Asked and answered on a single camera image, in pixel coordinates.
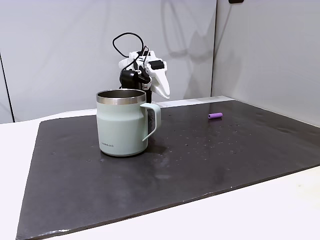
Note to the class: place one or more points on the purple pen grip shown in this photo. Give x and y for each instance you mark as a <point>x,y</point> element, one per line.
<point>215,116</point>

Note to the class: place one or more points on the pale green steel mug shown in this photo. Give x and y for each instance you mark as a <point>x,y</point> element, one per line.
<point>120,130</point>

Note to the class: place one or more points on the black table mat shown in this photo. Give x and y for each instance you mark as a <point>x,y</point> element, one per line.
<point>175,175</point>

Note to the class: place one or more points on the black wall fixture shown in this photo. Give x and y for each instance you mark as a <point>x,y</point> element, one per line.
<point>236,1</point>

